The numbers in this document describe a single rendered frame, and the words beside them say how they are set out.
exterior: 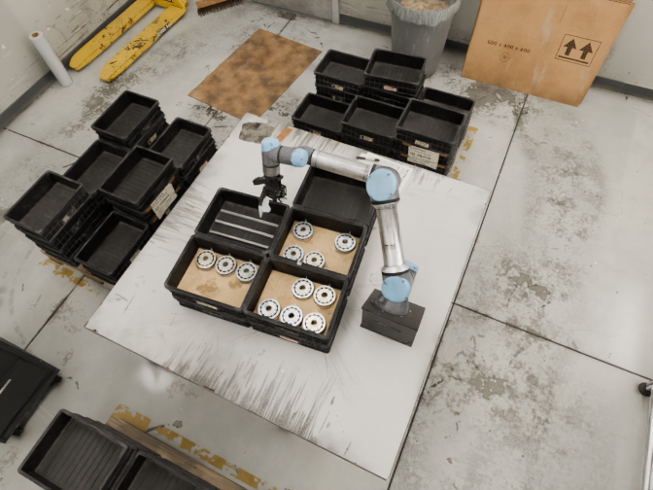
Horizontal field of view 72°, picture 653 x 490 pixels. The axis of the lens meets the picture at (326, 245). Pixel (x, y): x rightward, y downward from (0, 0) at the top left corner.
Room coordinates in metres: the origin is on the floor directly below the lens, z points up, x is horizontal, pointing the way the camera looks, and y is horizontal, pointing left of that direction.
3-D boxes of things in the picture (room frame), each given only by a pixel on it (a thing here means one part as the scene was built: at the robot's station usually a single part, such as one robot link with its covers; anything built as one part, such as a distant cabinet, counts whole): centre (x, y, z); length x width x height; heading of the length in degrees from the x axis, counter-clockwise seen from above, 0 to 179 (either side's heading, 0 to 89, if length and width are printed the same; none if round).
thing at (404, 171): (1.68, -0.35, 0.70); 0.33 x 0.23 x 0.01; 61
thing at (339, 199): (1.39, -0.08, 0.87); 0.40 x 0.30 x 0.11; 67
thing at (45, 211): (1.76, 1.71, 0.37); 0.40 x 0.30 x 0.45; 151
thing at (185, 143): (2.27, 0.97, 0.31); 0.40 x 0.30 x 0.34; 151
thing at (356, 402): (1.18, 0.14, 0.35); 1.60 x 1.60 x 0.70; 61
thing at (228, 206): (1.27, 0.40, 0.87); 0.40 x 0.30 x 0.11; 67
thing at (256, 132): (2.08, 0.39, 0.71); 0.22 x 0.19 x 0.01; 61
